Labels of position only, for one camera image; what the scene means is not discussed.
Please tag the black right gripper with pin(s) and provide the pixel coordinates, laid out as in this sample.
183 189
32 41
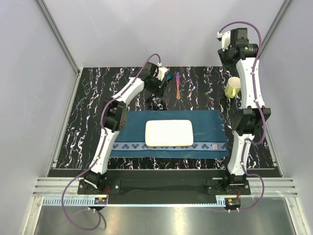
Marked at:
221 54

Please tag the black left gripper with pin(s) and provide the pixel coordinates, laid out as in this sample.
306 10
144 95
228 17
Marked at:
157 91

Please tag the blue small fork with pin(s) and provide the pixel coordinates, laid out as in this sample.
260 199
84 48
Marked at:
169 78

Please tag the yellow mug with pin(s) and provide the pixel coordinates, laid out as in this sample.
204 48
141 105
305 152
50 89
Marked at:
233 87

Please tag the white rectangular plate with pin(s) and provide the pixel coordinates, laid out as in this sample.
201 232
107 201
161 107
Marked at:
169 133

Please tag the blue patterned cloth placemat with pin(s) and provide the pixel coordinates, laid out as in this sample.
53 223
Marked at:
208 135

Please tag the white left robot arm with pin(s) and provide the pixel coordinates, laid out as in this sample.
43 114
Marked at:
112 121

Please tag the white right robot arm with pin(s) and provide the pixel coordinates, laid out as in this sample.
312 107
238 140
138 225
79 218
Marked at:
249 122

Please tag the pink orange knife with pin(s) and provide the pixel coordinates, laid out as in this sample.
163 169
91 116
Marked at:
177 86

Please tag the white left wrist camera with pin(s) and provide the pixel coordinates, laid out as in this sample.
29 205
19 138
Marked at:
161 71

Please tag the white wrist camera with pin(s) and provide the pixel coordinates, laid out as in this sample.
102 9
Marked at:
225 39
161 71

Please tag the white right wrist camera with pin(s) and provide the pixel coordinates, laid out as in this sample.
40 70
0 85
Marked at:
225 39

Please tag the right aluminium frame post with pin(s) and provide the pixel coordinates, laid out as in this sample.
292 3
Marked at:
270 16

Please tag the aluminium frame post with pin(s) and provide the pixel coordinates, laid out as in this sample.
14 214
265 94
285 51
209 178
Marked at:
270 16
57 35

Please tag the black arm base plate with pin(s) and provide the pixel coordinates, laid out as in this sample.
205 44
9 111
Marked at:
211 181

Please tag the left aluminium frame post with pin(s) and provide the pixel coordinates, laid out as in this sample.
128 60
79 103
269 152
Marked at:
57 35

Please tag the aluminium front rail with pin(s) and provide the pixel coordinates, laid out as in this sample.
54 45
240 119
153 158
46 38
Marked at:
268 187

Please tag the grey cable duct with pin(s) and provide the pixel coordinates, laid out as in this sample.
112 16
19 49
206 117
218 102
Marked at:
97 202

